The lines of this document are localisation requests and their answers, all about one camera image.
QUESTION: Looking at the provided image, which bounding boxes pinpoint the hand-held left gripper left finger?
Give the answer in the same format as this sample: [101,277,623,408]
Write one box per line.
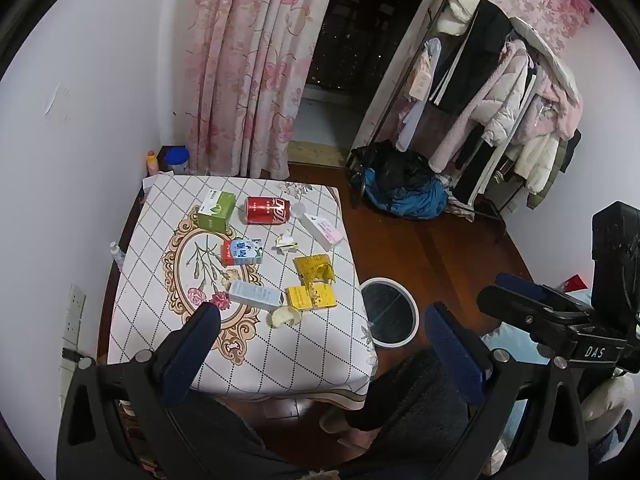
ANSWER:
[56,302,222,480]

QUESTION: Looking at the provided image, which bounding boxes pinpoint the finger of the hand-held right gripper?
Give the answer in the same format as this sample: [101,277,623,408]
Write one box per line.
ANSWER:
[495,272,593,312]
[476,285,576,347]

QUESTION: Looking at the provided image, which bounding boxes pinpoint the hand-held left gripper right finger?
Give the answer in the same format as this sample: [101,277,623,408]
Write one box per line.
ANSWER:
[425,302,589,480]

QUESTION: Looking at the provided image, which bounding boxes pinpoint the white light blue box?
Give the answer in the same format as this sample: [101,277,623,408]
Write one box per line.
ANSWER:
[228,280,284,311]

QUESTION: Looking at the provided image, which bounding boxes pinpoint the blue red milk carton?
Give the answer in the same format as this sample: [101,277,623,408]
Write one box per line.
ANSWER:
[221,238,264,267]

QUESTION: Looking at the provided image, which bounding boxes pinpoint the green white box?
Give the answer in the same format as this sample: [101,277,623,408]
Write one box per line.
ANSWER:
[196,191,237,233]

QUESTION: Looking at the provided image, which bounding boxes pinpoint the torn yellow box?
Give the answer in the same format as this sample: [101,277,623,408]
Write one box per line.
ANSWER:
[293,254,335,286]

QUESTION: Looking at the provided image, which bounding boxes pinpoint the red soda can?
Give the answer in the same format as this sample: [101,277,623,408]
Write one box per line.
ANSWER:
[244,196,292,226]

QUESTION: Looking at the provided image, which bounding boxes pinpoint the white pink box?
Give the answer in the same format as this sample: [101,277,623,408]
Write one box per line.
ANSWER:
[301,212,345,251]

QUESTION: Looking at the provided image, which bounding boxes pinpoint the person's right forearm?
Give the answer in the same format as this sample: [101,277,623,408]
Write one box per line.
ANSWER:
[582,375,636,422]

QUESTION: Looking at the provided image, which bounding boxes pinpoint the light blue cloth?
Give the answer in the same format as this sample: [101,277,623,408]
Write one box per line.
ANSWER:
[480,322,551,361]

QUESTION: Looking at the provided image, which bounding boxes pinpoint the person's right leg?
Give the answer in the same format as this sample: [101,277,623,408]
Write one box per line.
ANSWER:
[345,347,481,480]

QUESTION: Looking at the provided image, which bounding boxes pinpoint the person's leg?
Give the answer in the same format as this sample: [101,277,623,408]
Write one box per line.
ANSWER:
[345,347,481,480]
[165,395,301,480]

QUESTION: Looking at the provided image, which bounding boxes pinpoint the metal clothes rack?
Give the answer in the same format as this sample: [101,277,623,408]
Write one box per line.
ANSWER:
[350,0,506,231]

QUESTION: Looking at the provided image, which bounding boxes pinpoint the person's left leg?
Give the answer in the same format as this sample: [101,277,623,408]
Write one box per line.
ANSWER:
[165,395,301,480]

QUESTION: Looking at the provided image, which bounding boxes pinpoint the printed white tablecloth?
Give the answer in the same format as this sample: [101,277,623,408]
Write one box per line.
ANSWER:
[107,175,378,401]

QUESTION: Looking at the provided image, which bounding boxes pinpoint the cream fluffy coat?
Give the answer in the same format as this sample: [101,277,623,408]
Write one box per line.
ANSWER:
[512,130,561,193]

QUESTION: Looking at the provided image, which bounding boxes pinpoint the black pants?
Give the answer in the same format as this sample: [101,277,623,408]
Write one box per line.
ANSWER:
[452,125,501,203]

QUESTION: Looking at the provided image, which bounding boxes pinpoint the beige slipper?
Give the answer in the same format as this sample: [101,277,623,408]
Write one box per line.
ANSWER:
[320,405,361,436]

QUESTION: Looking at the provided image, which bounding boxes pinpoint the blue bag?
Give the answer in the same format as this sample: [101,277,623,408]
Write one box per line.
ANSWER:
[362,167,449,221]

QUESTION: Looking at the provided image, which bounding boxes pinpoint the pink fluffy coat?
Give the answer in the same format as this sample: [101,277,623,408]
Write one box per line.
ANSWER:
[520,77,583,141]

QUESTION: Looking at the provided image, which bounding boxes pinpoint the black bag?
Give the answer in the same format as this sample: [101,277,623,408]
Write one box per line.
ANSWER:
[350,140,436,196]

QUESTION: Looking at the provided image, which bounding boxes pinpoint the white puffer jacket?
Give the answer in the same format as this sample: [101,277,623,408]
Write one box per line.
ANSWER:
[430,42,536,171]

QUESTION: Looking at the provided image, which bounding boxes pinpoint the blue lid canister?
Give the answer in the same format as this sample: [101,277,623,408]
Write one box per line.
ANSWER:
[165,146,191,176]

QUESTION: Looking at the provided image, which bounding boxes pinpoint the grey white jacket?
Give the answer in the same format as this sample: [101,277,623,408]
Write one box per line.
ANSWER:
[510,17,581,106]

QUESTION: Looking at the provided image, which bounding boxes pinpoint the beige door sill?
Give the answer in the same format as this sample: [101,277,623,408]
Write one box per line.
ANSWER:
[288,141,351,166]

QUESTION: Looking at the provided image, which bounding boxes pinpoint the hanging white plastic bag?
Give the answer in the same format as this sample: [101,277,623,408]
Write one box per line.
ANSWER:
[400,37,443,106]

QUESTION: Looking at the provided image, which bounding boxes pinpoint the black coat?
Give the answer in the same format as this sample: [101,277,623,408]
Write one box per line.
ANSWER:
[432,0,513,108]

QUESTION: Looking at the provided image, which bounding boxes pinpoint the white fluffy jacket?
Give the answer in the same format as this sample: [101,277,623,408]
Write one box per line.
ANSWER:
[434,0,481,36]

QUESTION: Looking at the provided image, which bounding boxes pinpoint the dark glass door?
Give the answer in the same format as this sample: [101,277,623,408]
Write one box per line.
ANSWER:
[305,0,446,106]

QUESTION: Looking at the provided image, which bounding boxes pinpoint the white wall socket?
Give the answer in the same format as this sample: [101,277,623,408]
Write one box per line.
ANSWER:
[62,285,87,341]

